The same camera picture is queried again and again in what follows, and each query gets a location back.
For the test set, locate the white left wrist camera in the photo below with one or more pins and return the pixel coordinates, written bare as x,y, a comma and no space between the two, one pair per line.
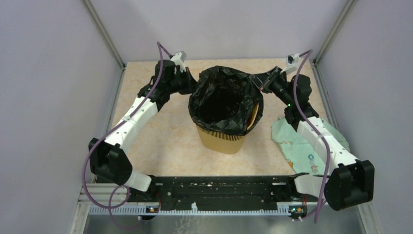
179,60

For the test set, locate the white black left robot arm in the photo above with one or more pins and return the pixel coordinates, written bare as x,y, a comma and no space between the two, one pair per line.
109,157

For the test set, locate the black plastic trash bag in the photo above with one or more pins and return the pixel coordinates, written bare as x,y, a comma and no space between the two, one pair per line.
225,100

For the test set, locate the right aluminium frame post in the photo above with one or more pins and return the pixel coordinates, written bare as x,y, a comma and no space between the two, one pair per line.
335,30

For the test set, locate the aluminium frame post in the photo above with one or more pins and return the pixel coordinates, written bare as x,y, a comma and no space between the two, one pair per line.
335,30
103,32

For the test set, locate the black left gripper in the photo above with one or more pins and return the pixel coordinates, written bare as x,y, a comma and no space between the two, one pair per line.
190,81

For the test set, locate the yellow ribbed trash bin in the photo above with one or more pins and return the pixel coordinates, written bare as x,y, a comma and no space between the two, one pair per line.
224,143

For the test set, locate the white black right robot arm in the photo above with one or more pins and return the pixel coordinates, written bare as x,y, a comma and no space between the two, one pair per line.
349,181

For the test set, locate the light green patterned cloth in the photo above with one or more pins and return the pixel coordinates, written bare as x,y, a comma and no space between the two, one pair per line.
295,149

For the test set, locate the left aluminium frame post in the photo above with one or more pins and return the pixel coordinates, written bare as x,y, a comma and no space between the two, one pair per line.
103,32

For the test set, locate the grey slotted cable duct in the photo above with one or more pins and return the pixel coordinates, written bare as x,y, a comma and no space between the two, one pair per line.
152,210

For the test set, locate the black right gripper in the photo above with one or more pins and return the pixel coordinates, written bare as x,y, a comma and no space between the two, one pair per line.
264,81

